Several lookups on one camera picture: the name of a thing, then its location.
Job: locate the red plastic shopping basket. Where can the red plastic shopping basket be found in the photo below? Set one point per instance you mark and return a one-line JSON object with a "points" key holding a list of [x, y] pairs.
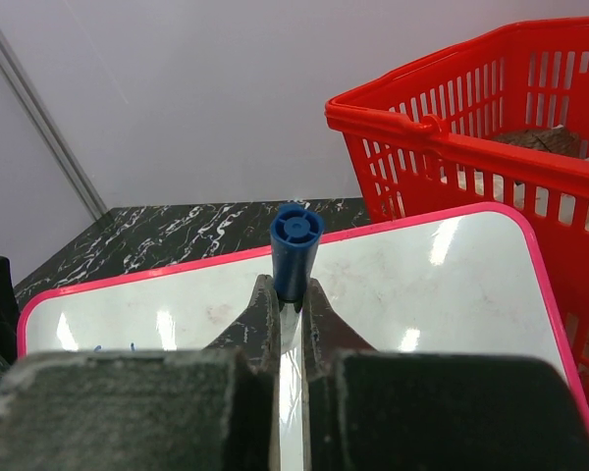
{"points": [[420, 139]]}

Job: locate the white blue whiteboard marker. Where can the white blue whiteboard marker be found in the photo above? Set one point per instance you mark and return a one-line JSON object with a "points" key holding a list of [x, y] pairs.
{"points": [[295, 235]]}

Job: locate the brown round item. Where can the brown round item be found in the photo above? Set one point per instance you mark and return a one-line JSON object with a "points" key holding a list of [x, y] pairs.
{"points": [[558, 140]]}

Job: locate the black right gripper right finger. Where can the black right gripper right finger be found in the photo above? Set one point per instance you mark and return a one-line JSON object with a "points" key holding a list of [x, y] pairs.
{"points": [[373, 410]]}

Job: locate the pink framed whiteboard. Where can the pink framed whiteboard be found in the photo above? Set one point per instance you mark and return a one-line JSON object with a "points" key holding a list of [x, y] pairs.
{"points": [[466, 280]]}

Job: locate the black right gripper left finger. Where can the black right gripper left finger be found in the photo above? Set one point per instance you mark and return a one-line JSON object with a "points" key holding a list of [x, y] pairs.
{"points": [[209, 409]]}

